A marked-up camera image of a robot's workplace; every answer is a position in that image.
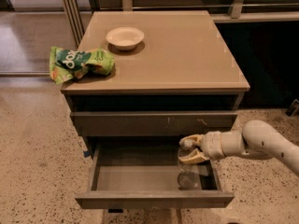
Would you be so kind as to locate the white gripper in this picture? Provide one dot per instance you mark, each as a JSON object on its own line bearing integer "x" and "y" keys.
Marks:
{"x": 212, "y": 145}

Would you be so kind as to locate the clear plastic water bottle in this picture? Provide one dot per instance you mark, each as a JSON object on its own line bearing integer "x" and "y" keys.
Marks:
{"x": 188, "y": 177}

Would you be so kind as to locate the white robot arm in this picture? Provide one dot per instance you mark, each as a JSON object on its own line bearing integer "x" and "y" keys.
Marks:
{"x": 256, "y": 141}

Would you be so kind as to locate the open grey middle drawer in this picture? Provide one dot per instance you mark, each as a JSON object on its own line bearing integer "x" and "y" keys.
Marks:
{"x": 140, "y": 175}

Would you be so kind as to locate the grey drawer cabinet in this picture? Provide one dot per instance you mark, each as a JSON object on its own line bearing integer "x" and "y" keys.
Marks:
{"x": 182, "y": 64}

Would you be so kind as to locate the closed grey top drawer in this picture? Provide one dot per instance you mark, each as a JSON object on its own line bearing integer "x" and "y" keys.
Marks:
{"x": 146, "y": 123}

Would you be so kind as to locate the blue tape piece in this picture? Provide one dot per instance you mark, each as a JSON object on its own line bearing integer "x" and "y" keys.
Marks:
{"x": 86, "y": 154}

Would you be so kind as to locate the white paper bowl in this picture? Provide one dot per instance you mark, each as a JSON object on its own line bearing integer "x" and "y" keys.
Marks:
{"x": 125, "y": 38}

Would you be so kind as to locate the green chip bag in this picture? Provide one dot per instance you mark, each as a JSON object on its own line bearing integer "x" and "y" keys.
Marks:
{"x": 67, "y": 64}

